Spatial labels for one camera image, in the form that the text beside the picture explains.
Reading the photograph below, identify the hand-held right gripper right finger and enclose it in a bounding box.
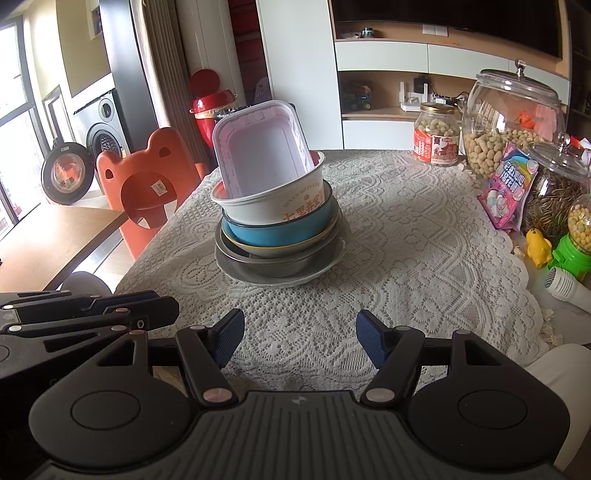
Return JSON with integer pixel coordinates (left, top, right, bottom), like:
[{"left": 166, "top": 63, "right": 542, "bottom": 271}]
[{"left": 355, "top": 309, "right": 504, "bottom": 407}]

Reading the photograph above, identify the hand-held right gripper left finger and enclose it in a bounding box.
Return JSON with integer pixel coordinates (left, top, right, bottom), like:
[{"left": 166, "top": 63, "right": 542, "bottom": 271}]
[{"left": 95, "top": 308, "right": 245, "bottom": 407}]

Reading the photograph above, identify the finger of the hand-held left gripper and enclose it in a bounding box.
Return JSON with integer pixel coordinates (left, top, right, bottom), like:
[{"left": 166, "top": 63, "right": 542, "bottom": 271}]
[
  {"left": 0, "top": 318, "right": 153, "bottom": 355},
  {"left": 0, "top": 290, "right": 181, "bottom": 328}
]

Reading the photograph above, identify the stainless steel bowl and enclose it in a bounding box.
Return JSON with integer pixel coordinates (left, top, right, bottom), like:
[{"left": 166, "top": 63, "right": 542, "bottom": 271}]
[{"left": 216, "top": 222, "right": 345, "bottom": 278}]

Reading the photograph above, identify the blue enamel bowl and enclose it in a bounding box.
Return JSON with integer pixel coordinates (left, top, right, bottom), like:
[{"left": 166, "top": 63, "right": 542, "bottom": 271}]
[{"left": 222, "top": 179, "right": 334, "bottom": 247}]

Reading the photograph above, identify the white ceramic bowl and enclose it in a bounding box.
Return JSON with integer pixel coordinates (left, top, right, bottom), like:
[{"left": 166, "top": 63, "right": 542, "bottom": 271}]
[{"left": 211, "top": 150, "right": 327, "bottom": 224}]

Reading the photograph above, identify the red rectangular plastic tray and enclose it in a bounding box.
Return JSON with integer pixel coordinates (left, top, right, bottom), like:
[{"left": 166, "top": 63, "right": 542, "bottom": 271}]
[{"left": 212, "top": 100, "right": 313, "bottom": 200}]

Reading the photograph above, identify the grey round stool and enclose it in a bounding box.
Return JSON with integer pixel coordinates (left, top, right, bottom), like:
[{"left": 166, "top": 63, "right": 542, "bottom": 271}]
[{"left": 59, "top": 271, "right": 114, "bottom": 296}]

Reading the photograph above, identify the brown wooden table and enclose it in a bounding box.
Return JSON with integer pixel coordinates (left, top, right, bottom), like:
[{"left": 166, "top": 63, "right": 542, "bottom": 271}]
[{"left": 0, "top": 203, "right": 129, "bottom": 292}]

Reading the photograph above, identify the white lace tablecloth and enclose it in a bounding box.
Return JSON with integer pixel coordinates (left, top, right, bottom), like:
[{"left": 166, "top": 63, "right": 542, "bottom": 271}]
[{"left": 113, "top": 150, "right": 561, "bottom": 393}]

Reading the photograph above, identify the black round heater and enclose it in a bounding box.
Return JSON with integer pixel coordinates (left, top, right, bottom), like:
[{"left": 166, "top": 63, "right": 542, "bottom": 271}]
[{"left": 41, "top": 141, "right": 95, "bottom": 206}]

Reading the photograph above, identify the orange bear-shaped chair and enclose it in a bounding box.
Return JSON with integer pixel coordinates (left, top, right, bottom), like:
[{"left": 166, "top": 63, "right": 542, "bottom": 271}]
[{"left": 95, "top": 127, "right": 208, "bottom": 260}]

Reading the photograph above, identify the silver washing machine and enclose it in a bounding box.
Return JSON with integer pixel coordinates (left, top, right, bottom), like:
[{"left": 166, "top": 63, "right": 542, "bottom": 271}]
[{"left": 71, "top": 90, "right": 134, "bottom": 158}]

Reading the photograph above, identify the small yellow duck toy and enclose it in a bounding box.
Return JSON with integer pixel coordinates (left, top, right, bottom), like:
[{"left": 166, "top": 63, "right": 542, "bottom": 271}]
[{"left": 525, "top": 227, "right": 553, "bottom": 269}]

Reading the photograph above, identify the pink marshmallow bag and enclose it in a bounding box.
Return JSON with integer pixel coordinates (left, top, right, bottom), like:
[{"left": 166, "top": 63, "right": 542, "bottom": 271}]
[{"left": 477, "top": 142, "right": 540, "bottom": 232}]

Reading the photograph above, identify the white handheld fan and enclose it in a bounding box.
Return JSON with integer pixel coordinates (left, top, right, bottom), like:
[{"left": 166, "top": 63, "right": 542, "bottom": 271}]
[{"left": 544, "top": 267, "right": 591, "bottom": 311}]

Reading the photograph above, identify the white chair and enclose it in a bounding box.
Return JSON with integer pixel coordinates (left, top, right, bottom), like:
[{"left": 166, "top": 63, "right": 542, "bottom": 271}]
[{"left": 526, "top": 344, "right": 591, "bottom": 472}]

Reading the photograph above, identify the small peanut jar gold lid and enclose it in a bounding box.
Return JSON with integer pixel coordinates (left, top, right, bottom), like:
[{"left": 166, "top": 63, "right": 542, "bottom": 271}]
[{"left": 412, "top": 102, "right": 460, "bottom": 166}]

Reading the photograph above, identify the red gourd-shaped container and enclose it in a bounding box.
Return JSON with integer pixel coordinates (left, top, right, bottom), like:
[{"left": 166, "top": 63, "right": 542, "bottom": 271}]
[{"left": 189, "top": 68, "right": 240, "bottom": 162}]

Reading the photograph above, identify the green gumball dispenser toy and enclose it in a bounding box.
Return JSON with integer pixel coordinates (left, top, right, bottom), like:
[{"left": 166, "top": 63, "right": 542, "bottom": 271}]
[{"left": 549, "top": 194, "right": 591, "bottom": 271}]

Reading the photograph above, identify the glass sliding door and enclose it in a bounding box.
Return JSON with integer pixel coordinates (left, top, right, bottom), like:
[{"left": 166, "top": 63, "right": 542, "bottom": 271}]
[{"left": 0, "top": 21, "right": 44, "bottom": 241}]

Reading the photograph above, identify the glass sunflower seed jar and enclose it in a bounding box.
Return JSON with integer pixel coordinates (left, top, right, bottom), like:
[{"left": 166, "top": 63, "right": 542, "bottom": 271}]
[{"left": 522, "top": 131, "right": 591, "bottom": 234}]

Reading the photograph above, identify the large glass peanut jar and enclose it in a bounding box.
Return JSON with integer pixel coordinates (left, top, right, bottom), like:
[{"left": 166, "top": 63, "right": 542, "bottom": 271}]
[{"left": 462, "top": 59, "right": 568, "bottom": 178}]

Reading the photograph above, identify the white router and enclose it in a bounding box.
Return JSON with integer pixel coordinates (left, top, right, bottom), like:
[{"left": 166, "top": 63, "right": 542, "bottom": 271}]
[{"left": 398, "top": 78, "right": 435, "bottom": 112}]

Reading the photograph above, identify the toy truck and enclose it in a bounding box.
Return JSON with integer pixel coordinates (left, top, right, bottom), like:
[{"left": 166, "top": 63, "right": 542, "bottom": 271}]
[{"left": 342, "top": 82, "right": 374, "bottom": 112}]

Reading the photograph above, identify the grey ribbed radiator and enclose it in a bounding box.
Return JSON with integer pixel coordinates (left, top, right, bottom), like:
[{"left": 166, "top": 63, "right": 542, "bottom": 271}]
[{"left": 139, "top": 0, "right": 199, "bottom": 153}]

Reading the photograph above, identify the red white snack packet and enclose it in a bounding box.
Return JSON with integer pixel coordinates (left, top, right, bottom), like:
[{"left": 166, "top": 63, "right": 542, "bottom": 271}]
[{"left": 564, "top": 136, "right": 591, "bottom": 164}]

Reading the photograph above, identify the red panelled door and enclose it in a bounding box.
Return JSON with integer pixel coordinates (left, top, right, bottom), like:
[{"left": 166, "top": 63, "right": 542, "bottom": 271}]
[{"left": 228, "top": 0, "right": 265, "bottom": 104}]

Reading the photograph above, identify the white wooden wall cabinet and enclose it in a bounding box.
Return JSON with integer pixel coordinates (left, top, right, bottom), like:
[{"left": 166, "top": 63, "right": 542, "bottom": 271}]
[{"left": 256, "top": 0, "right": 573, "bottom": 151}]

